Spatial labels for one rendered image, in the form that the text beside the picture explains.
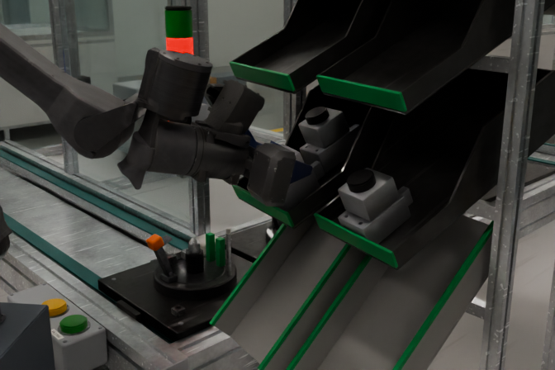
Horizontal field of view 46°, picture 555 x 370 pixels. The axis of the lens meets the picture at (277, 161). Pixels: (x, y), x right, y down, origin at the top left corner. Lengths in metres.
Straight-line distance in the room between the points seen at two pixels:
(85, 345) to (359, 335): 0.42
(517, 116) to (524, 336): 0.63
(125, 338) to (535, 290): 0.83
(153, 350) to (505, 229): 0.52
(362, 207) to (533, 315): 0.71
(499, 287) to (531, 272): 0.75
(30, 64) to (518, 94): 0.50
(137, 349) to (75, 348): 0.10
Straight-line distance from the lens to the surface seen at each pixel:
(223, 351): 1.00
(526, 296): 1.41
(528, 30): 0.69
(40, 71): 0.73
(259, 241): 1.29
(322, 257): 0.90
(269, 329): 0.90
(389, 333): 0.81
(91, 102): 0.70
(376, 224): 0.70
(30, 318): 0.90
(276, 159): 0.68
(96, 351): 1.06
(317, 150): 0.83
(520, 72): 0.70
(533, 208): 1.72
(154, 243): 1.05
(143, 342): 1.02
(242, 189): 0.84
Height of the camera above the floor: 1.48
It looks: 16 degrees down
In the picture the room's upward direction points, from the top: straight up
